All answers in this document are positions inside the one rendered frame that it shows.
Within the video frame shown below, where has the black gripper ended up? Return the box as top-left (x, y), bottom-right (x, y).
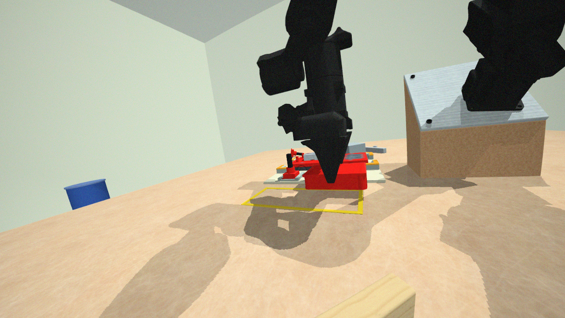
top-left (292, 76), bottom-right (353, 184)

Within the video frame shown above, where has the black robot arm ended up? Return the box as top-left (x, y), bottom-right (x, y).
top-left (256, 0), bottom-right (565, 134)

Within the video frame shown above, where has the yellow rectangular outline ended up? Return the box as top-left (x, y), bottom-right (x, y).
top-left (241, 188), bottom-right (363, 215)

